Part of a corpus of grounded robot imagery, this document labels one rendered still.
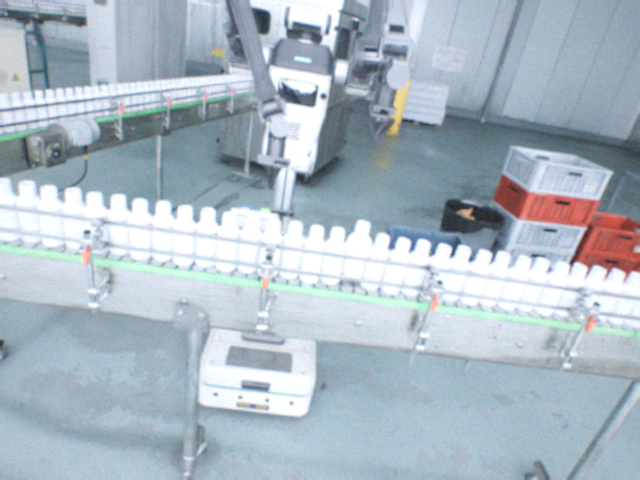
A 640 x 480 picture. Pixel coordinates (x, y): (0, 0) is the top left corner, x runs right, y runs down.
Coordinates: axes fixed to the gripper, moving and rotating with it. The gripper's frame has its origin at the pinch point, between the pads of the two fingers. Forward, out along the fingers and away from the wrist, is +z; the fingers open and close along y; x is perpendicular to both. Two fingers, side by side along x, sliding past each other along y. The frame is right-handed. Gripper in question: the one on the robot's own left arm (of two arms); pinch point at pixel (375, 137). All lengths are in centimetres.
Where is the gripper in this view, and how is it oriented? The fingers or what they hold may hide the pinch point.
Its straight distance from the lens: 122.4
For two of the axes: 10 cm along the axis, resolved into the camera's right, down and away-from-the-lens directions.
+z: -1.6, 8.9, 4.2
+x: -9.9, -1.5, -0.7
